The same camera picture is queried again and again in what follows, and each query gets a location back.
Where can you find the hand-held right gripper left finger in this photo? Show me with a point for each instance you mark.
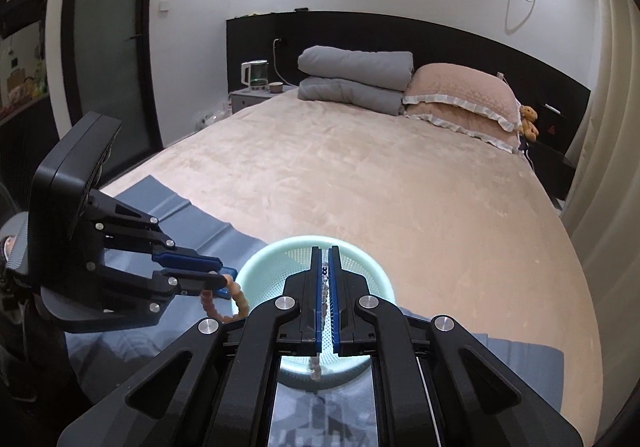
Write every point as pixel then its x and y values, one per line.
pixel 318 302

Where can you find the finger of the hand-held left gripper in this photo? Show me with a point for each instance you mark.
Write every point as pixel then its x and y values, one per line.
pixel 200 283
pixel 190 259

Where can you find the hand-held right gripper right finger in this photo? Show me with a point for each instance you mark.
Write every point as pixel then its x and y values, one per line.
pixel 336 302

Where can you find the teal plastic mesh basket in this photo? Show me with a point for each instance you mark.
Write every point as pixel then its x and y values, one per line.
pixel 260 272

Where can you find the blue cloth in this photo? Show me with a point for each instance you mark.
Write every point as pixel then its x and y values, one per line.
pixel 170 207

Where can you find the pink bed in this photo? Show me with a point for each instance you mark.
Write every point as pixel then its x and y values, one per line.
pixel 375 187

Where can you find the frosted glass door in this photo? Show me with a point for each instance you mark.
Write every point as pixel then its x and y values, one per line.
pixel 115 52

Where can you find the grey nightstand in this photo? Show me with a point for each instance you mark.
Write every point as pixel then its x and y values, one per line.
pixel 250 99

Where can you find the small brown cup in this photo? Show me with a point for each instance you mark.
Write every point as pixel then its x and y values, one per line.
pixel 276 87

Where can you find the white glass kettle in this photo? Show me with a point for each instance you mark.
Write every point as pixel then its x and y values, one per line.
pixel 256 74

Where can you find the grey folded quilt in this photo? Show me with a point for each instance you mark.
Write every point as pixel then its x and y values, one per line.
pixel 355 64
pixel 350 94

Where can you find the pink frilled pillow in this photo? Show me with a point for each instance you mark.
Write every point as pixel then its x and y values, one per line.
pixel 460 87
pixel 465 132

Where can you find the black nightstand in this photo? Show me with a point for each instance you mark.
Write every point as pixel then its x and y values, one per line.
pixel 550 172

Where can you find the brown teddy bear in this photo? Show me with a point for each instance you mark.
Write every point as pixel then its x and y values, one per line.
pixel 529 124

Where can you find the black headboard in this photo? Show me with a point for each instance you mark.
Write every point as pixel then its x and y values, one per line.
pixel 450 42

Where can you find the cream curtain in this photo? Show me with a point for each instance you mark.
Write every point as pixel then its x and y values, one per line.
pixel 610 102

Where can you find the dark wall shelf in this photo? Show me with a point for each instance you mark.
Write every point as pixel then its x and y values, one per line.
pixel 25 27

